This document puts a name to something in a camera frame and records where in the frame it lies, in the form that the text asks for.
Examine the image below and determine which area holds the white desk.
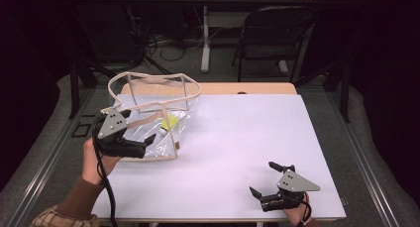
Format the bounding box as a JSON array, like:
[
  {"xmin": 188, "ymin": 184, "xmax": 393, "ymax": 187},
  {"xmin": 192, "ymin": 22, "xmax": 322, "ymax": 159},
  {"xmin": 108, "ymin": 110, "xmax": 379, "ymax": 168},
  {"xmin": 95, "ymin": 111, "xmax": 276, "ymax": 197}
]
[{"xmin": 181, "ymin": 0, "xmax": 328, "ymax": 73}]

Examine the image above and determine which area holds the black folding chair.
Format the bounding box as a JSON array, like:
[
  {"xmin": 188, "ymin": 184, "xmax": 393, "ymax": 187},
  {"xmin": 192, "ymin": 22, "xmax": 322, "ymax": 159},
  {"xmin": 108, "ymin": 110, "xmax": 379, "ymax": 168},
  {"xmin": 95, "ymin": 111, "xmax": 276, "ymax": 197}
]
[{"xmin": 231, "ymin": 5, "xmax": 317, "ymax": 84}]

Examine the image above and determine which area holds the white board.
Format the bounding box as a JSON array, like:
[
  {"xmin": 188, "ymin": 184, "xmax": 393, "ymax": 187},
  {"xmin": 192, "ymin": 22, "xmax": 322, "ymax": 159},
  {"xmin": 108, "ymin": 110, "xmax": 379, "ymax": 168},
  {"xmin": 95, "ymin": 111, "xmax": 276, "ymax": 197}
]
[{"xmin": 90, "ymin": 93, "xmax": 348, "ymax": 222}]

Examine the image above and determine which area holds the person's right hand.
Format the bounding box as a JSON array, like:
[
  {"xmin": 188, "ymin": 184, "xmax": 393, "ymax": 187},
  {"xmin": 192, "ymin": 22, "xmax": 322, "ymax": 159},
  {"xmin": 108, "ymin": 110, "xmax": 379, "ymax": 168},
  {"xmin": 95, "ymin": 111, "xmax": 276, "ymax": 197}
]
[{"xmin": 282, "ymin": 192, "xmax": 312, "ymax": 226}]

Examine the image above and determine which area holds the metal floor rail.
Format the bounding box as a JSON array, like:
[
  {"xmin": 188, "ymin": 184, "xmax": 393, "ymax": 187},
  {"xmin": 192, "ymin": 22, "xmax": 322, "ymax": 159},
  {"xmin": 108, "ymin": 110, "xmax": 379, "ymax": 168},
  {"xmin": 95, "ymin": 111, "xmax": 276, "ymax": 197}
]
[
  {"xmin": 6, "ymin": 87, "xmax": 97, "ymax": 227},
  {"xmin": 325, "ymin": 87, "xmax": 402, "ymax": 227}
]

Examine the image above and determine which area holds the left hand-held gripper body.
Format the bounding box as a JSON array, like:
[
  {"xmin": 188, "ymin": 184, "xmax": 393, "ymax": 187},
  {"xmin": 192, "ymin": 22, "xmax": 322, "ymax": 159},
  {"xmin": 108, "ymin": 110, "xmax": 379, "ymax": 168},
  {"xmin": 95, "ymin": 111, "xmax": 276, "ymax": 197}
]
[{"xmin": 93, "ymin": 107, "xmax": 149, "ymax": 160}]

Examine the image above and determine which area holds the person's left hand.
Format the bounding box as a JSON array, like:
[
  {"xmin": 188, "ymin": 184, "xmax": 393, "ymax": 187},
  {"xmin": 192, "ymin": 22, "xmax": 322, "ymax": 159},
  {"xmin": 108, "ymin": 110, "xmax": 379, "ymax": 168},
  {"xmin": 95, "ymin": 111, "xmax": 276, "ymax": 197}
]
[{"xmin": 81, "ymin": 137, "xmax": 124, "ymax": 186}]

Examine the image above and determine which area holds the clear bag with beige trim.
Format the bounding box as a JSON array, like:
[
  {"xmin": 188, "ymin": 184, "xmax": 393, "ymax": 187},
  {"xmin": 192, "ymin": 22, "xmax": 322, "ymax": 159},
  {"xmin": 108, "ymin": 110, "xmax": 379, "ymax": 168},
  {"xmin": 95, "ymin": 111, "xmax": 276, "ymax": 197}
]
[{"xmin": 100, "ymin": 71, "xmax": 203, "ymax": 163}]

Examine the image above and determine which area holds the bundle of floor cables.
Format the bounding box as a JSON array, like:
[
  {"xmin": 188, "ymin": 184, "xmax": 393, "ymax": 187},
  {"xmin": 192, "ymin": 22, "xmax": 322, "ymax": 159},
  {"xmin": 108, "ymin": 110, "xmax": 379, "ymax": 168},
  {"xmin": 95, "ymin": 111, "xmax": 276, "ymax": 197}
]
[{"xmin": 130, "ymin": 5, "xmax": 226, "ymax": 72}]

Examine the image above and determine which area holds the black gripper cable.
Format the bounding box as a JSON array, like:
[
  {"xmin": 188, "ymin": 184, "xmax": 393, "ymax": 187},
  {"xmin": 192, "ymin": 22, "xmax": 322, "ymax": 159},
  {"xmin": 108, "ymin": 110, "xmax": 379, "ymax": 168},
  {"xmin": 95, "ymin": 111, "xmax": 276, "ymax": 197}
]
[
  {"xmin": 292, "ymin": 192, "xmax": 313, "ymax": 227},
  {"xmin": 91, "ymin": 117, "xmax": 119, "ymax": 227}
]

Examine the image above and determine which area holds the black metal stand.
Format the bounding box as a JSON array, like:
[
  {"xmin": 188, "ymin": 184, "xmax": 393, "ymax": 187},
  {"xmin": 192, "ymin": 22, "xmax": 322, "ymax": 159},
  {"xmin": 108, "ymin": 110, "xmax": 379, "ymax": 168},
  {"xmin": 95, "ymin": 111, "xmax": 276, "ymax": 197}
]
[
  {"xmin": 66, "ymin": 53, "xmax": 115, "ymax": 120},
  {"xmin": 292, "ymin": 55, "xmax": 352, "ymax": 124}
]

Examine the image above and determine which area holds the yellow shuttlecock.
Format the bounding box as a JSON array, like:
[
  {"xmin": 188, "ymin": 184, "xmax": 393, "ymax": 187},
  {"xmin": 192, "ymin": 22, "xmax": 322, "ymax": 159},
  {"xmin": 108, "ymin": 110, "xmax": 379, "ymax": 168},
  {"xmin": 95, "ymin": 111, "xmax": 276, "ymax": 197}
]
[{"xmin": 158, "ymin": 116, "xmax": 180, "ymax": 138}]

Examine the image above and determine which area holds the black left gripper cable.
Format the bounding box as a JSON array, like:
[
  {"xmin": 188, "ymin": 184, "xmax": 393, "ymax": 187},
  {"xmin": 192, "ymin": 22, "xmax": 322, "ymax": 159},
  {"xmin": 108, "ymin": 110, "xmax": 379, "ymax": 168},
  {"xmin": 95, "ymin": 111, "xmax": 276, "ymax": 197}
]
[{"xmin": 91, "ymin": 117, "xmax": 119, "ymax": 227}]

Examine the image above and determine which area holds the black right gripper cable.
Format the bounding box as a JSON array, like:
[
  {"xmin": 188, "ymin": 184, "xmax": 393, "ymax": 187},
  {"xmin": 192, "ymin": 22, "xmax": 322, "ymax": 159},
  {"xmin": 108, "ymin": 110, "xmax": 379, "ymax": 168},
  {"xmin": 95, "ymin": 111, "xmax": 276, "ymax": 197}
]
[{"xmin": 292, "ymin": 192, "xmax": 313, "ymax": 227}]

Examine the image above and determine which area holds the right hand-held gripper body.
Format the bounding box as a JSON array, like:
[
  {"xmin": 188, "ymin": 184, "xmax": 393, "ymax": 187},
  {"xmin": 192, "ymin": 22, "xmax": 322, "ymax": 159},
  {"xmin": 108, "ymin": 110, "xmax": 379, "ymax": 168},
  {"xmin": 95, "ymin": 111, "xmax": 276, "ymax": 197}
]
[{"xmin": 260, "ymin": 164, "xmax": 322, "ymax": 213}]

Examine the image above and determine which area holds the wooden table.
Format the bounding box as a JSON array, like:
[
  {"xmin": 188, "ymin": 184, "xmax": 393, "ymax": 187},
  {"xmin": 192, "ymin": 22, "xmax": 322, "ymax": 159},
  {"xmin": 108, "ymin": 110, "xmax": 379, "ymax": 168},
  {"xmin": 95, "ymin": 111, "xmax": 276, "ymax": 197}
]
[{"xmin": 120, "ymin": 81, "xmax": 298, "ymax": 96}]

